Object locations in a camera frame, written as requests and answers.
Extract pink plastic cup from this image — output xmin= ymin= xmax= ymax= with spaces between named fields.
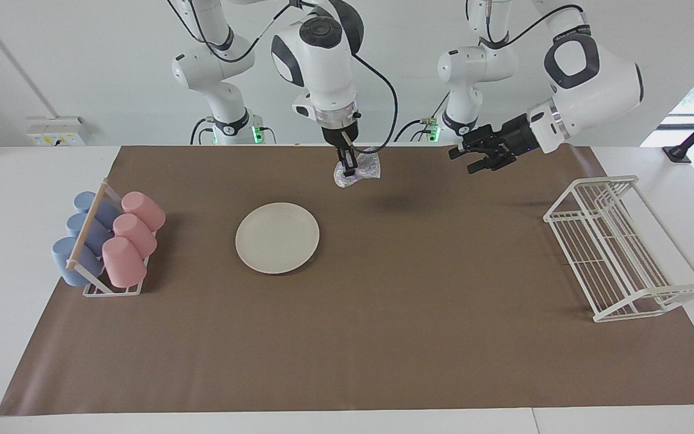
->
xmin=102 ymin=236 xmax=148 ymax=289
xmin=121 ymin=191 xmax=167 ymax=233
xmin=112 ymin=213 xmax=158 ymax=259

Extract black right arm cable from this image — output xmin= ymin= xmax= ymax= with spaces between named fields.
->
xmin=166 ymin=0 xmax=399 ymax=154

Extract clear plastic bag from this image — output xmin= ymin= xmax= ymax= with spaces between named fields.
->
xmin=333 ymin=146 xmax=382 ymax=189

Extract cream round plate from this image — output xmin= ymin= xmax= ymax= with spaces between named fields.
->
xmin=236 ymin=202 xmax=320 ymax=275

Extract white wooden cup rack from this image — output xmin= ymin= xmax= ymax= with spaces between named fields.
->
xmin=66 ymin=178 xmax=158 ymax=297

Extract white wall socket box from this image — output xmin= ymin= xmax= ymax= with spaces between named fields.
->
xmin=27 ymin=116 xmax=87 ymax=146

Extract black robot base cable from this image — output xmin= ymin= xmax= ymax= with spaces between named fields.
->
xmin=189 ymin=118 xmax=215 ymax=145
xmin=393 ymin=119 xmax=430 ymax=143

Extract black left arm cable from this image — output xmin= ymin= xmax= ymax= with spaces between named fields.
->
xmin=464 ymin=0 xmax=589 ymax=49

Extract brown table mat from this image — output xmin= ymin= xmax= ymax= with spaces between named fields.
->
xmin=0 ymin=145 xmax=694 ymax=417

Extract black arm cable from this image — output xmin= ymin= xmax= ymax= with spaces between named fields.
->
xmin=464 ymin=0 xmax=589 ymax=49
xmin=166 ymin=0 xmax=399 ymax=154

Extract white wire dish rack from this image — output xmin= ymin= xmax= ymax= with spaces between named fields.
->
xmin=543 ymin=175 xmax=694 ymax=323

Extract blue plastic cup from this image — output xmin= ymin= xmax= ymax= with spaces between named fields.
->
xmin=52 ymin=237 xmax=105 ymax=287
xmin=73 ymin=191 xmax=122 ymax=230
xmin=66 ymin=212 xmax=113 ymax=257

